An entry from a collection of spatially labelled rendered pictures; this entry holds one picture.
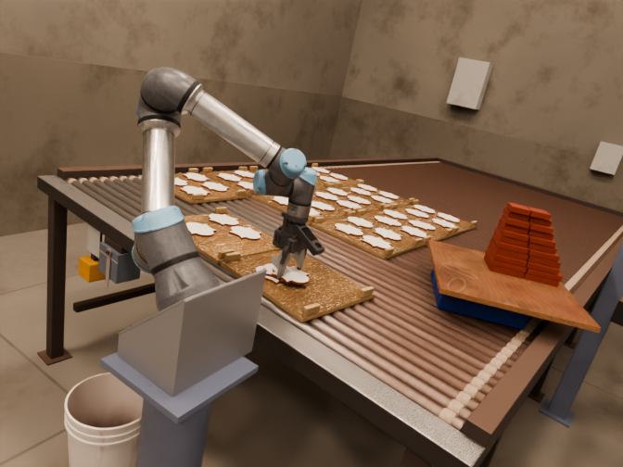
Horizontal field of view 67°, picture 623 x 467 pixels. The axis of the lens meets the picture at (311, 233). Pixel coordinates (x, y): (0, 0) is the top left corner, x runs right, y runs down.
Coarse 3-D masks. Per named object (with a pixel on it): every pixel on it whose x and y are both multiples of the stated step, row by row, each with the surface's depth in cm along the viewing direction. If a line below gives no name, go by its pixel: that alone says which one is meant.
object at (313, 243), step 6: (294, 228) 148; (300, 228) 148; (306, 228) 149; (300, 234) 147; (306, 234) 147; (312, 234) 149; (306, 240) 146; (312, 240) 147; (318, 240) 149; (306, 246) 147; (312, 246) 145; (318, 246) 146; (312, 252) 145; (318, 252) 145
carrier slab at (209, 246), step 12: (192, 216) 196; (204, 216) 199; (216, 228) 189; (228, 228) 191; (252, 228) 197; (204, 240) 174; (216, 240) 177; (228, 240) 179; (240, 240) 182; (264, 240) 187; (204, 252) 165; (216, 252) 166; (240, 252) 171; (252, 252) 173; (264, 252) 177
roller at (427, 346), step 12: (360, 312) 152; (372, 312) 151; (384, 324) 147; (396, 324) 146; (408, 336) 142; (432, 348) 138; (456, 360) 134; (468, 372) 131; (480, 372) 130; (492, 384) 127
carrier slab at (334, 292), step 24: (240, 264) 161; (264, 264) 165; (288, 264) 169; (312, 264) 174; (264, 288) 148; (288, 288) 151; (312, 288) 155; (336, 288) 158; (360, 288) 162; (288, 312) 139
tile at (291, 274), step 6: (276, 270) 156; (288, 270) 158; (294, 270) 159; (276, 276) 153; (282, 276) 152; (288, 276) 153; (294, 276) 154; (300, 276) 155; (306, 276) 156; (288, 282) 150; (294, 282) 151; (300, 282) 151; (306, 282) 152
